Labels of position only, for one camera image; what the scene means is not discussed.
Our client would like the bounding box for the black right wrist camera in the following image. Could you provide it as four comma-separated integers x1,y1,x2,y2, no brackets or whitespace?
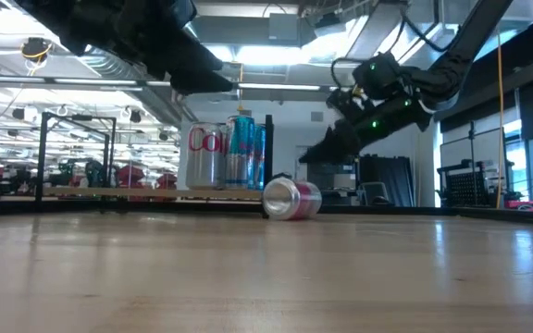
353,51,407,101

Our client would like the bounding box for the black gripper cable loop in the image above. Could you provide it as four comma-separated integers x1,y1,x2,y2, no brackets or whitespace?
329,55,365,92

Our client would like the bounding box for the black sensor with yellow cable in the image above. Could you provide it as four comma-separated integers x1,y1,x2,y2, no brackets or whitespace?
19,36,54,64

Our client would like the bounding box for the light wooden shelf board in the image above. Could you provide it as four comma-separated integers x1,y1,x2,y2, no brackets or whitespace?
43,186,264,202

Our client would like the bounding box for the black metal shelf frame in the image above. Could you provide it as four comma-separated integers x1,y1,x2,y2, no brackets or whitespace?
33,110,276,219

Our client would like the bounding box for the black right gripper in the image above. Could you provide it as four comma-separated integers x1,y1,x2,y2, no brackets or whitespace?
299,88,434,165

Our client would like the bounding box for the black partition panel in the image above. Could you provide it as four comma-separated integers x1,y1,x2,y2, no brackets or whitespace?
357,154,416,208

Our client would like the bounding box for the silver Diet Coke can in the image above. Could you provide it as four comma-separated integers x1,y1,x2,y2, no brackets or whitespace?
185,121,227,191

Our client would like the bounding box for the grey office chair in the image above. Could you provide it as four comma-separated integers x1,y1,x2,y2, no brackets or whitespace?
357,180,390,207

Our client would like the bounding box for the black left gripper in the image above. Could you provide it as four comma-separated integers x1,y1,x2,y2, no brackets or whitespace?
14,0,236,96

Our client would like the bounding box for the silver raspberry lime can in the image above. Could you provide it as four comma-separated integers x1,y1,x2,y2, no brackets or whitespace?
261,177,324,222

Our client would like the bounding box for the black pegboard cart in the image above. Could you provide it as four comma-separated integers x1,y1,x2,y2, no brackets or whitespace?
436,159,499,208

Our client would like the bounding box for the red fabric cover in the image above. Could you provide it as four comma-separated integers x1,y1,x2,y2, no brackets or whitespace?
114,165,147,190
155,173,179,190

